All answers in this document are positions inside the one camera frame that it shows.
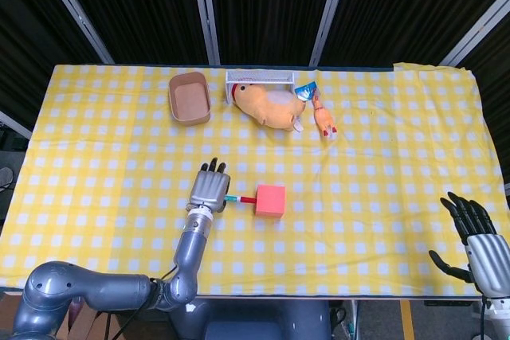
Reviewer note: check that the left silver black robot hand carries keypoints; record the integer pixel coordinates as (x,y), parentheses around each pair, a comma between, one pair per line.
(209,190)

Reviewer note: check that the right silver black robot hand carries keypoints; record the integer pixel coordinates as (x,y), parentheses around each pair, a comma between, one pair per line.
(488,264)

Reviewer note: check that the red and white marker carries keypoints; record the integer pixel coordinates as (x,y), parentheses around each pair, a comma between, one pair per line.
(243,199)

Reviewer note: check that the pink foam cube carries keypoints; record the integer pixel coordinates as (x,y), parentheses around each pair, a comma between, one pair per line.
(270,201)

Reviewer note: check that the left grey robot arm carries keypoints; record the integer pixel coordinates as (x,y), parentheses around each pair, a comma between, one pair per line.
(99,288)

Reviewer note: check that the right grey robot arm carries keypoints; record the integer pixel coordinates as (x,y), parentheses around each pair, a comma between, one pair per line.
(498,316)

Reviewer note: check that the brown paper tray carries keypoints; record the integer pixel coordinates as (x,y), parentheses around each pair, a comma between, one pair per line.
(190,101)

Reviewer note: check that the orange plush animal toy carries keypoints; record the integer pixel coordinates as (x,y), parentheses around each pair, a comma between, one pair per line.
(271,107)

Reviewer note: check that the yellow white checkered tablecloth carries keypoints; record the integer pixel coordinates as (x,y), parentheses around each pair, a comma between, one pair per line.
(318,149)

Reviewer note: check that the orange rubber chicken toy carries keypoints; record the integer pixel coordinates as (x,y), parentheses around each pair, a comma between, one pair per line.
(323,117)

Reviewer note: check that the grey robot torso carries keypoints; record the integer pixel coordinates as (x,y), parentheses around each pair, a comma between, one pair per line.
(255,322)

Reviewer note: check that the blue snack packet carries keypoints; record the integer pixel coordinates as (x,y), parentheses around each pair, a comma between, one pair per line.
(306,90)

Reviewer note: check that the brown cardboard box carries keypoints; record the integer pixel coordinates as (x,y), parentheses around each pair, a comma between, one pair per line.
(85,324)

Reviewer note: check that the grey metal frame post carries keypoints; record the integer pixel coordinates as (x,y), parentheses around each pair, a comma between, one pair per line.
(330,9)
(71,7)
(476,31)
(14,125)
(205,9)

